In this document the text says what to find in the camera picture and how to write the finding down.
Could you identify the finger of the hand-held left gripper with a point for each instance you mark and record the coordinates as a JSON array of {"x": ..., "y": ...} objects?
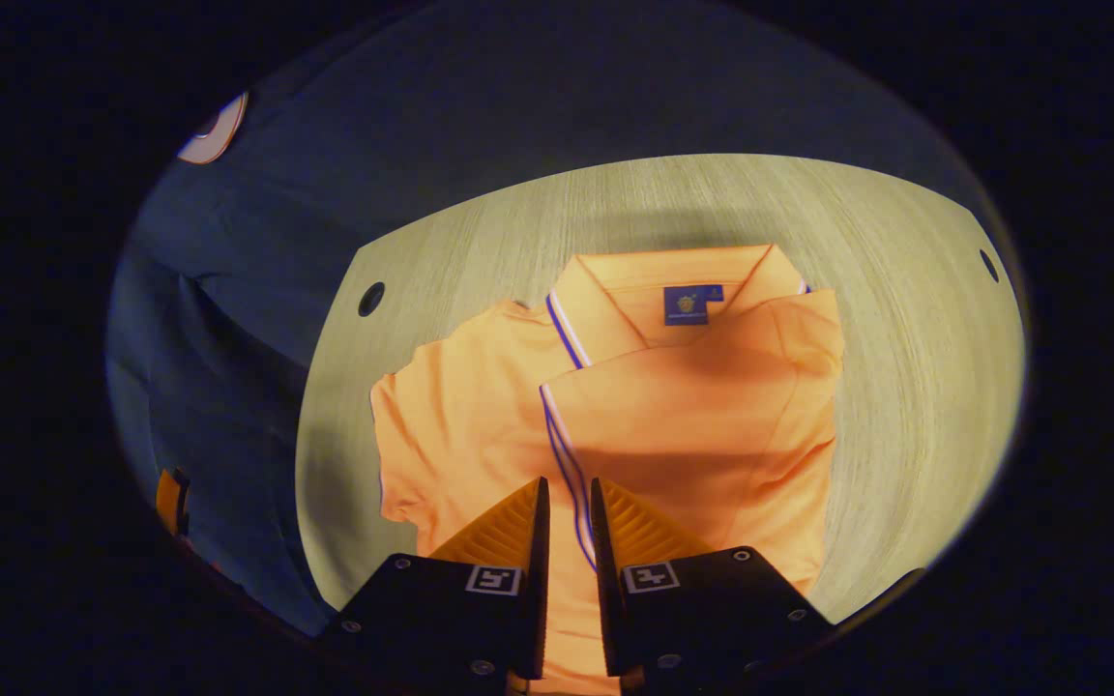
[{"x": 168, "y": 503}]

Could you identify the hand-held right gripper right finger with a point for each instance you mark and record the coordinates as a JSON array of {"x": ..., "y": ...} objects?
[{"x": 603, "y": 580}]

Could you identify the black backdrop cloth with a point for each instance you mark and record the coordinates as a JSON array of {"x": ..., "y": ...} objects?
[{"x": 257, "y": 290}]

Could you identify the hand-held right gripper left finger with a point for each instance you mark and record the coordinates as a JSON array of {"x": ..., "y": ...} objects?
[{"x": 538, "y": 580}]

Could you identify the orange T-shirt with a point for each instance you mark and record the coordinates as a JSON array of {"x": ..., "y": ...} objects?
[{"x": 692, "y": 425}]

